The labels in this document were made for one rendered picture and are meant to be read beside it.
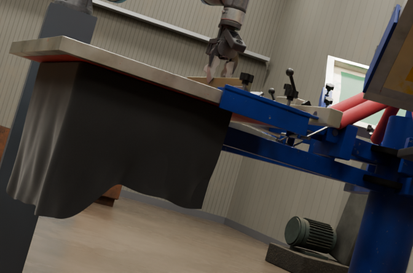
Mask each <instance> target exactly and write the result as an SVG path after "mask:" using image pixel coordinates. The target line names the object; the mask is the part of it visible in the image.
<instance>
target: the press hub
mask: <svg viewBox="0 0 413 273"><path fill-rule="evenodd" d="M409 137H411V138H413V118H412V112H410V111H406V115H405V117H404V116H390V117H389V119H388V124H387V128H386V131H385V135H384V138H383V142H382V146H378V145H374V144H373V145H372V146H371V151H374V152H377V153H380V154H383V155H386V156H389V157H391V162H390V166H386V165H379V164H377V165H376V169H375V172H374V173H375V174H378V175H381V176H384V177H386V179H383V178H379V177H376V176H371V175H365V174H364V175H363V180H364V181H368V182H370V183H374V184H378V185H380V186H383V192H382V193H380V192H375V191H370V190H369V195H368V199H367V202H366V206H365V209H364V213H363V217H362V220H361V225H360V229H359V232H358V236H357V239H356V244H355V247H354V251H353V255H352V259H351V262H350V266H349V269H348V273H406V270H407V266H408V263H409V258H410V255H411V251H412V247H413V199H410V198H407V197H403V196H399V195H396V194H395V189H397V190H401V189H402V186H403V184H402V183H398V182H397V181H398V178H413V176H408V175H404V174H402V173H398V169H399V165H400V162H401V158H399V157H397V153H398V150H399V149H403V148H404V145H405V143H406V139H407V138H409Z"/></svg>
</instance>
